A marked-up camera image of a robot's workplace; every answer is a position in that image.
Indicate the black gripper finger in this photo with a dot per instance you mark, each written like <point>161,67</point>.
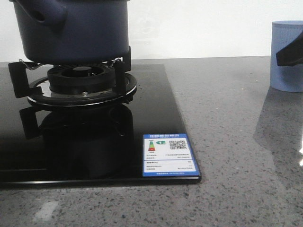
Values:
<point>292,54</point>

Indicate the light blue ribbed cup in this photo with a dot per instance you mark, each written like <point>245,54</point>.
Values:
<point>285,78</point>

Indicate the dark blue pot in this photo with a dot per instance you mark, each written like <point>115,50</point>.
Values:
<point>72,31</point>

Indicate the blue energy label sticker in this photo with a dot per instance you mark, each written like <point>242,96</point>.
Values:
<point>168,155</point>

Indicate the black burner head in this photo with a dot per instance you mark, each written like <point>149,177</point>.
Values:
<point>75,79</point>

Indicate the black glass gas stove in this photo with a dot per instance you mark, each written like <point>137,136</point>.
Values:
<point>82,145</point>

